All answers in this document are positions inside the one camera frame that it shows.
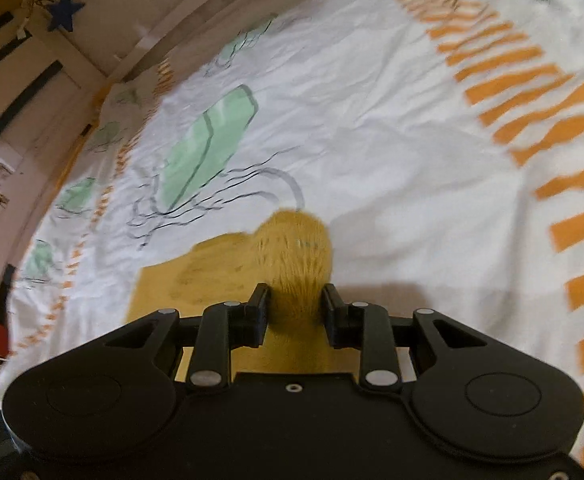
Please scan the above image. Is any light wooden bed frame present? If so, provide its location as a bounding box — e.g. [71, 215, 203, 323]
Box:
[47, 0, 373, 88]

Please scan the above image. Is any white printed bed cover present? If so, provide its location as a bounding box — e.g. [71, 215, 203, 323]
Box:
[0, 0, 584, 476]

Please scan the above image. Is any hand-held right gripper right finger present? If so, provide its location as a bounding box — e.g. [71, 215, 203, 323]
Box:
[321, 283, 487, 395]

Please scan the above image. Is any blue star wall decoration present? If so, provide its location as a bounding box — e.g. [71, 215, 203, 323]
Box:
[46, 0, 86, 32]

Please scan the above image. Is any beige wardrobe with black handles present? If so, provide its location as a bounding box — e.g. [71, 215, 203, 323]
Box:
[0, 7, 109, 281]

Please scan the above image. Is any mustard yellow knit sweater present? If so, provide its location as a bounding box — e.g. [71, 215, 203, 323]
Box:
[123, 209, 363, 377]

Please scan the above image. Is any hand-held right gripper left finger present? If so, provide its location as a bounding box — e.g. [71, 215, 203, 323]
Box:
[103, 283, 273, 395]

